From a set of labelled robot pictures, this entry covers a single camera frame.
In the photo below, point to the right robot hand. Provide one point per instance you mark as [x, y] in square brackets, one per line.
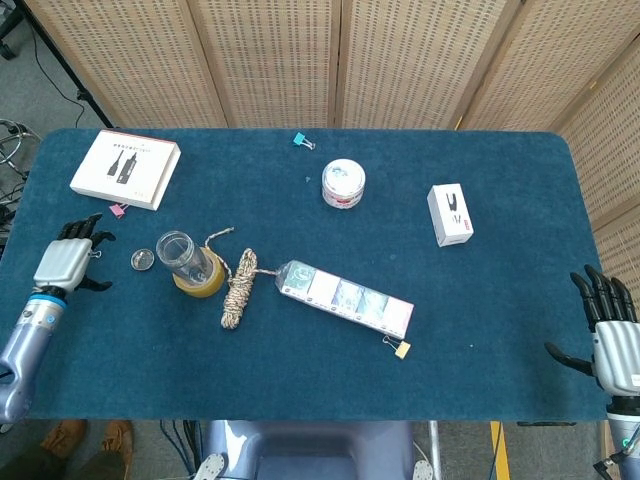
[617, 350]

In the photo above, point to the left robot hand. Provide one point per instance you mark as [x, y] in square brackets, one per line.
[59, 260]

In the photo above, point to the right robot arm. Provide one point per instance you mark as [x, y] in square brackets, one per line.
[625, 435]

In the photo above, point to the clear glass jar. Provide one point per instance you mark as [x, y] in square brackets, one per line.
[182, 257]

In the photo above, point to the pink binder clip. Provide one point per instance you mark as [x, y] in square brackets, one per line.
[119, 210]

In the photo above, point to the large flat white box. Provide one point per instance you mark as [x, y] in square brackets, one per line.
[122, 170]

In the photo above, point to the yellow tape roll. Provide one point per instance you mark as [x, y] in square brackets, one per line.
[214, 282]

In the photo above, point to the brown shoe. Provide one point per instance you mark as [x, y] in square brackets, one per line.
[65, 436]
[119, 436]

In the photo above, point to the black tripod stand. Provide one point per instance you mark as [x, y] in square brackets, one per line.
[60, 60]

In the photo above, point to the small white product box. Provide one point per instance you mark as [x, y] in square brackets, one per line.
[450, 215]

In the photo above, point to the yellow binder clip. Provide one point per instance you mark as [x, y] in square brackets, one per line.
[401, 349]

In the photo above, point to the teal binder clip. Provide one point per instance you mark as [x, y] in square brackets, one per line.
[299, 139]

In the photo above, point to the long tissue multipack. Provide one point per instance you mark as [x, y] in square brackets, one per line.
[345, 297]

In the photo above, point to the blue carpet table mat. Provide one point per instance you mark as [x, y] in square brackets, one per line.
[320, 370]

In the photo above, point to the clear plastic clip jar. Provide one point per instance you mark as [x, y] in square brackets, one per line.
[342, 182]

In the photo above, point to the woven folding screen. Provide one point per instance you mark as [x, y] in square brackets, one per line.
[280, 60]

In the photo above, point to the robot torso base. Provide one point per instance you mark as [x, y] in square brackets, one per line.
[310, 450]

